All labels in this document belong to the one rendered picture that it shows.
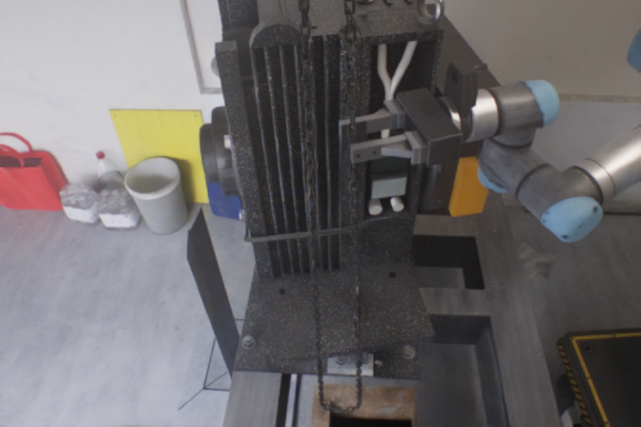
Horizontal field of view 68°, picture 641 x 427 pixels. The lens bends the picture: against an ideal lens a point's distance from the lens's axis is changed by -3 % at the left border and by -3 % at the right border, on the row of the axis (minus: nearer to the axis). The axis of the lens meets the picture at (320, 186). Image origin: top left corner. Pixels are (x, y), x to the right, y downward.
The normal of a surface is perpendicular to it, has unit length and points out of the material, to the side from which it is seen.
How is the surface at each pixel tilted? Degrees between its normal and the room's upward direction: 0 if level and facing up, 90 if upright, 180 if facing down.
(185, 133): 87
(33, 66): 90
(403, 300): 0
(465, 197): 90
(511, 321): 0
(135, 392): 0
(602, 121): 90
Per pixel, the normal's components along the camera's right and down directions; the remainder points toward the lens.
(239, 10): 0.16, 0.69
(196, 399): -0.04, -0.58
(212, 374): 0.09, -0.71
